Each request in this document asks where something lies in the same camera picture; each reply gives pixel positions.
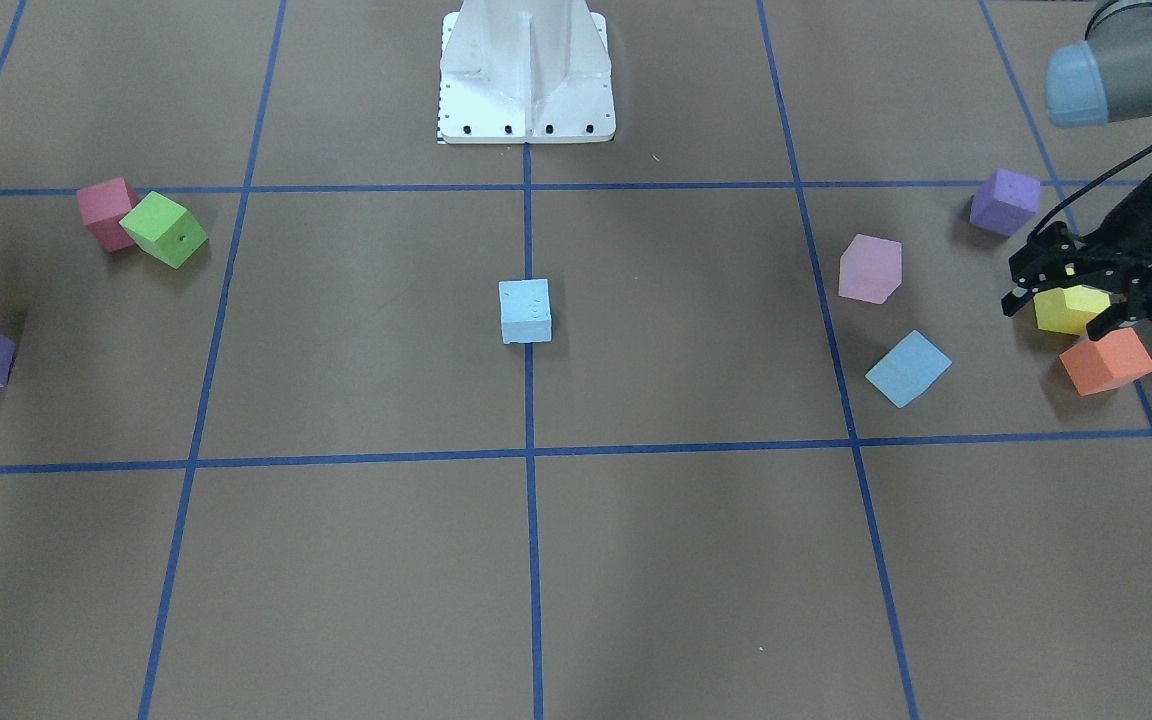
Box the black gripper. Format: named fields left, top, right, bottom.
left=1001, top=173, right=1152, bottom=341

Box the light blue foam block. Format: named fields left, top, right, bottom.
left=865, top=331, right=952, bottom=407
left=498, top=278, right=553, bottom=344

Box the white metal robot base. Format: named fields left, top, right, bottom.
left=435, top=1, right=617, bottom=145

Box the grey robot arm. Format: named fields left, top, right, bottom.
left=1000, top=1, right=1152, bottom=340

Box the yellow foam block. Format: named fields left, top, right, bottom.
left=1033, top=286, right=1111, bottom=336

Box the orange foam block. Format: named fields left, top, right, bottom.
left=1059, top=328, right=1152, bottom=397

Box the lilac foam block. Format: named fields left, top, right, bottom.
left=838, top=234, right=904, bottom=305

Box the green foam block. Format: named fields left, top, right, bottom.
left=119, top=191, right=209, bottom=270

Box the pink foam block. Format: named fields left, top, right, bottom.
left=76, top=177, right=141, bottom=252

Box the black braided cable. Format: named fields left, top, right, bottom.
left=1031, top=108, right=1152, bottom=241

